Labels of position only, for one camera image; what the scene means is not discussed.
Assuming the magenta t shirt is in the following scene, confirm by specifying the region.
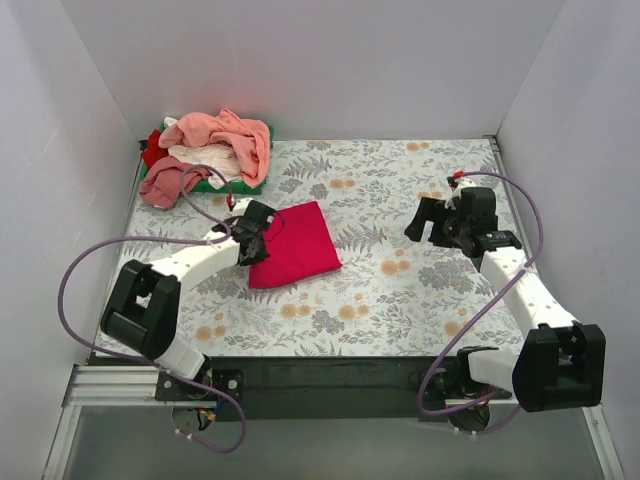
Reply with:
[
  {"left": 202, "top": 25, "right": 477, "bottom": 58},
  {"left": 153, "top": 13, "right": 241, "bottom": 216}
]
[{"left": 248, "top": 201, "right": 342, "bottom": 289}]

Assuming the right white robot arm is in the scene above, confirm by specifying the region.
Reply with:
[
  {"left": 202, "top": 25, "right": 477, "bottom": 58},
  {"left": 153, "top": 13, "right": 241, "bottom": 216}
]
[{"left": 405, "top": 181, "right": 606, "bottom": 412}]

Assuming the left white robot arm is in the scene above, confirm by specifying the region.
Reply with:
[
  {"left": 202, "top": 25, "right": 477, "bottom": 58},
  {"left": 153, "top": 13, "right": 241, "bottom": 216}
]
[{"left": 100, "top": 199, "right": 276, "bottom": 400}]

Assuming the green plastic basket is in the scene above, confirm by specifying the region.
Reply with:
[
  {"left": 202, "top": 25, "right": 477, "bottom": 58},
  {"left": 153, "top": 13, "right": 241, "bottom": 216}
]
[{"left": 138, "top": 118, "right": 277, "bottom": 197}]

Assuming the floral patterned table mat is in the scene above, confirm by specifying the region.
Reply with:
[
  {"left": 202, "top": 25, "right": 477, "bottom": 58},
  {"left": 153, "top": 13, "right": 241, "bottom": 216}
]
[{"left": 92, "top": 138, "right": 557, "bottom": 358}]

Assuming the white t shirt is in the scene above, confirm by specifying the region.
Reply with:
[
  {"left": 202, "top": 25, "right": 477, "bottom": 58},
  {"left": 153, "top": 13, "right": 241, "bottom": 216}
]
[{"left": 168, "top": 144, "right": 242, "bottom": 182}]

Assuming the salmon pink t shirt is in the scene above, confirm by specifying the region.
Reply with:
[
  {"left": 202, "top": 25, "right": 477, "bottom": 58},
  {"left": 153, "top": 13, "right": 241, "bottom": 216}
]
[{"left": 158, "top": 109, "right": 271, "bottom": 188}]

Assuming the red t shirt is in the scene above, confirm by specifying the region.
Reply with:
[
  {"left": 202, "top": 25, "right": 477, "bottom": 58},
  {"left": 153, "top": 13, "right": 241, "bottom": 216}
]
[{"left": 141, "top": 129, "right": 168, "bottom": 170}]

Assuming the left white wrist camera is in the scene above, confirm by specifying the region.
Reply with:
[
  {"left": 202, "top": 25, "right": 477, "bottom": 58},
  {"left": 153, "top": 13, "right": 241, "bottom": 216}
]
[{"left": 229, "top": 198, "right": 254, "bottom": 216}]

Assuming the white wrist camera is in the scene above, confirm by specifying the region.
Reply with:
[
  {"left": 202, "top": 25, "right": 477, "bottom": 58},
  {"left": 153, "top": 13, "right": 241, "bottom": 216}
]
[
  {"left": 229, "top": 198, "right": 254, "bottom": 216},
  {"left": 445, "top": 171, "right": 476, "bottom": 210}
]

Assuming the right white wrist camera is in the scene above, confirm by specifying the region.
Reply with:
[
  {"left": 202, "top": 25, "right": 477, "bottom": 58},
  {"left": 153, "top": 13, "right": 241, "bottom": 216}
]
[{"left": 445, "top": 171, "right": 476, "bottom": 210}]

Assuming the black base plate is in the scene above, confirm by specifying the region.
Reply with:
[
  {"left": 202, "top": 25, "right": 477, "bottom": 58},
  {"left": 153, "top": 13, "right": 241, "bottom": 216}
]
[{"left": 155, "top": 356, "right": 488, "bottom": 422}]

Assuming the aluminium frame rail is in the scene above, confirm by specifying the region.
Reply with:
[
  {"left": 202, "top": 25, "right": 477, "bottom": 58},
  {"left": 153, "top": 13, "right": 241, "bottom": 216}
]
[{"left": 42, "top": 363, "right": 166, "bottom": 480}]

